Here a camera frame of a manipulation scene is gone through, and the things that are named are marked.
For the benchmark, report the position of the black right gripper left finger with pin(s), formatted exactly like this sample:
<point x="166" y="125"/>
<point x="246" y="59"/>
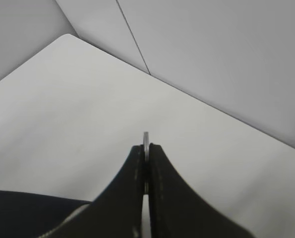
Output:
<point x="117" y="211"/>

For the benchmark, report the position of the navy blue lunch bag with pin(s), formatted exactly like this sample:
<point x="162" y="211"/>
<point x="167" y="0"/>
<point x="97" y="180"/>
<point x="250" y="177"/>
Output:
<point x="29" y="215"/>

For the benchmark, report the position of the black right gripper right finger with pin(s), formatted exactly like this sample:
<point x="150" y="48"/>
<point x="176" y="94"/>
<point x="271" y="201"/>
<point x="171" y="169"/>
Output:
<point x="177" y="211"/>

